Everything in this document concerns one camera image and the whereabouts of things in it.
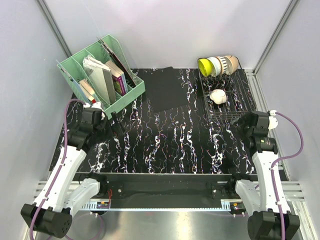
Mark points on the grey book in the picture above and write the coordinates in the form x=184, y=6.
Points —
x=102, y=81

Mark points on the aluminium frame rail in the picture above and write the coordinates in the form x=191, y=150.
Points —
x=272, y=182

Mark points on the black wire dish rack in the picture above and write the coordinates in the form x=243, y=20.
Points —
x=225, y=88

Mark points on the yellow bowl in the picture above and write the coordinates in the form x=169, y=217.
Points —
x=205, y=66

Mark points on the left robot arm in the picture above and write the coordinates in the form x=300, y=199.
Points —
x=53, y=209

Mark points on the black mat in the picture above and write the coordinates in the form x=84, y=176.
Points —
x=163, y=88

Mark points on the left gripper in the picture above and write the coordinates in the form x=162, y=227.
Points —
x=117, y=127

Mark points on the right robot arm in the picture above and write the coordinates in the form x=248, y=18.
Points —
x=269, y=215

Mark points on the white ribbed bowl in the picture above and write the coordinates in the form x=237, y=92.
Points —
x=216, y=66

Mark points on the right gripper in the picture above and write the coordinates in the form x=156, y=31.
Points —
x=246, y=118

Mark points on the striped white bowl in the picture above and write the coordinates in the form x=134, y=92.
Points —
x=226, y=66

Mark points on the white flower-shaped bowl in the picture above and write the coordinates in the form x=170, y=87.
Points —
x=218, y=96

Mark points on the white crumpled paper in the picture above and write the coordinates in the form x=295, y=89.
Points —
x=90, y=61

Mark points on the beige bowl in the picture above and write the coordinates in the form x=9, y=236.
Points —
x=233, y=63

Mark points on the purple book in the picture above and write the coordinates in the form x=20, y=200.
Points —
x=118, y=78

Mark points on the green file organizer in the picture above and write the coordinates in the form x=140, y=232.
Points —
x=74, y=74

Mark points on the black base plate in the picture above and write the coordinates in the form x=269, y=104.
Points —
x=146, y=190

